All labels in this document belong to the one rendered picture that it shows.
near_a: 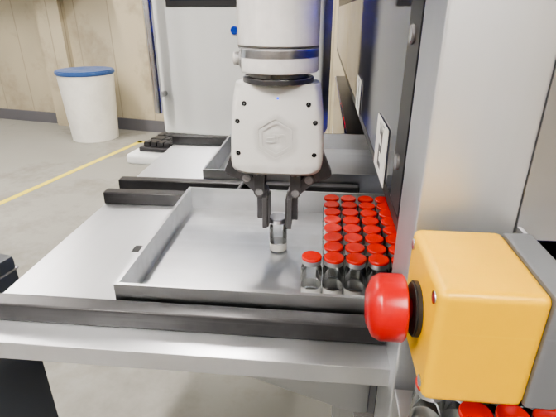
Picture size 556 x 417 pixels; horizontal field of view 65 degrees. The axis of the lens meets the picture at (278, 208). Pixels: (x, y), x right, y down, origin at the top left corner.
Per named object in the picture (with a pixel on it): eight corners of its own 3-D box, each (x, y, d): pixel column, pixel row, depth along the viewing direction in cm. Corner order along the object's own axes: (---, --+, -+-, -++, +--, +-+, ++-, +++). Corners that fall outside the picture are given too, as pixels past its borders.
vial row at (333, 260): (337, 224, 62) (339, 194, 60) (342, 300, 45) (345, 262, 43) (322, 223, 62) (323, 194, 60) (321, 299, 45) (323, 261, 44)
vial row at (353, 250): (353, 225, 61) (356, 194, 59) (364, 302, 45) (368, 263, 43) (337, 224, 62) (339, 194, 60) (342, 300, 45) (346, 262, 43)
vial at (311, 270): (320, 287, 47) (322, 250, 46) (320, 299, 45) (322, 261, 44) (300, 286, 48) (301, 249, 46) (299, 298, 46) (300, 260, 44)
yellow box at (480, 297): (506, 325, 30) (532, 232, 27) (558, 413, 23) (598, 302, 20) (395, 318, 31) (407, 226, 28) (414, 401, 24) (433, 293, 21)
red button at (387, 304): (419, 315, 28) (428, 262, 27) (433, 360, 25) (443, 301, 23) (360, 312, 29) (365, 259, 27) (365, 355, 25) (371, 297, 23)
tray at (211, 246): (416, 217, 64) (419, 194, 63) (470, 335, 41) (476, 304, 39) (190, 208, 67) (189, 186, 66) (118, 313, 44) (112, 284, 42)
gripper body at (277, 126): (223, 70, 43) (227, 177, 48) (327, 72, 42) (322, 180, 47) (237, 62, 50) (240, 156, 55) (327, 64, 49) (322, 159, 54)
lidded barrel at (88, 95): (134, 132, 460) (126, 67, 433) (101, 146, 413) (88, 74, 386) (92, 128, 475) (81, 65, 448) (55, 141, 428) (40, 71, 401)
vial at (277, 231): (287, 245, 56) (287, 214, 54) (286, 253, 54) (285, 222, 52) (270, 244, 56) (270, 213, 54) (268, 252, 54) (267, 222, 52)
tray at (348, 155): (386, 150, 95) (388, 135, 94) (407, 196, 72) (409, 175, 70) (232, 146, 98) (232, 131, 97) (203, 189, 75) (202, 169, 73)
